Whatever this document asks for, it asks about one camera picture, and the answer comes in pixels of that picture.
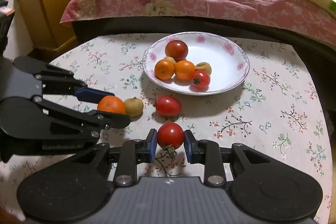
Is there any tan longan in plate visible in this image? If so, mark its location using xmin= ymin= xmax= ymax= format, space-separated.
xmin=195 ymin=62 xmax=212 ymax=75

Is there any floral white tablecloth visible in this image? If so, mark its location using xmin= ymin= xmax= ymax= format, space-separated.
xmin=0 ymin=32 xmax=334 ymax=224

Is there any orange tangerine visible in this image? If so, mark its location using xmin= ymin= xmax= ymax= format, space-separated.
xmin=97 ymin=96 xmax=126 ymax=114
xmin=154 ymin=59 xmax=175 ymax=81

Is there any small tangerine in plate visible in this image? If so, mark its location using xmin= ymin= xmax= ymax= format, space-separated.
xmin=175 ymin=60 xmax=195 ymax=81

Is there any large red tomato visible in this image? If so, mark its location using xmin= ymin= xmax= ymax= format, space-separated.
xmin=165 ymin=40 xmax=189 ymax=62

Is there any red cherry tomato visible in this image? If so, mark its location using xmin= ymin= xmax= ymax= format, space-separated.
xmin=157 ymin=122 xmax=184 ymax=160
xmin=191 ymin=70 xmax=211 ymax=90
xmin=155 ymin=96 xmax=182 ymax=117

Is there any tan longan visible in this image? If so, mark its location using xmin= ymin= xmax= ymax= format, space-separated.
xmin=124 ymin=97 xmax=144 ymax=117
xmin=195 ymin=62 xmax=212 ymax=75
xmin=165 ymin=56 xmax=176 ymax=64

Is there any white floral plate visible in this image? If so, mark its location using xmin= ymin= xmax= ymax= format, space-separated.
xmin=142 ymin=32 xmax=250 ymax=96

